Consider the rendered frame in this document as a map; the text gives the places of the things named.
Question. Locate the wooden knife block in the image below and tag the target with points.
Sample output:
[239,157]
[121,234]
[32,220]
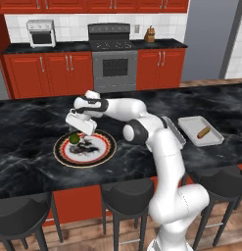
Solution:
[149,35]

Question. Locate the wall power outlet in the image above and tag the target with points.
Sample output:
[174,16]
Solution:
[137,29]

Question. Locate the large patterned plate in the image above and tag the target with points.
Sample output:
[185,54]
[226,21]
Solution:
[103,152]

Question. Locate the green round vegetable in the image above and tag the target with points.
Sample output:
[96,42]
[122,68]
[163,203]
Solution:
[73,139]

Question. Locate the red lower cupboard run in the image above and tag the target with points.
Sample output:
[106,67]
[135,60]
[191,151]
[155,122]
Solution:
[160,68]
[47,75]

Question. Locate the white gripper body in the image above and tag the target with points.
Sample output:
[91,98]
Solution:
[80,123]

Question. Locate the white tupperware container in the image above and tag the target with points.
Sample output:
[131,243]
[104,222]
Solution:
[176,130]
[191,125]

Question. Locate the brown sausage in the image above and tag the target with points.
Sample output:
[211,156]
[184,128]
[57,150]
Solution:
[203,132]

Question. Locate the red upper cupboard run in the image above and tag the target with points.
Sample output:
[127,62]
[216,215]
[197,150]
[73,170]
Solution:
[93,5]

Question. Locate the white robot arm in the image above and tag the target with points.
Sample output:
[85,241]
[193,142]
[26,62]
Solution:
[168,153]

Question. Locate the black bar stool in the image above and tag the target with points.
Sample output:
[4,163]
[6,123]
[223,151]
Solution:
[127,196]
[223,183]
[21,212]

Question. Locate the white toaster oven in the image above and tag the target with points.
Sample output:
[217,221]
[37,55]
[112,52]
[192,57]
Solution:
[41,32]

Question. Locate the steel stove with oven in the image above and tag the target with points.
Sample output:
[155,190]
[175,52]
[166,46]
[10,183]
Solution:
[114,65]

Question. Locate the red island cabinet panel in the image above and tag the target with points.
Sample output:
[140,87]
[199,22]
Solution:
[76,204]

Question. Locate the grey fridge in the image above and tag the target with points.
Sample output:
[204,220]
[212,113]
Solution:
[0,81]

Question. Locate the red cupboard run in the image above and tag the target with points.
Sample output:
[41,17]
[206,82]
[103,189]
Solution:
[47,75]
[93,5]
[160,68]

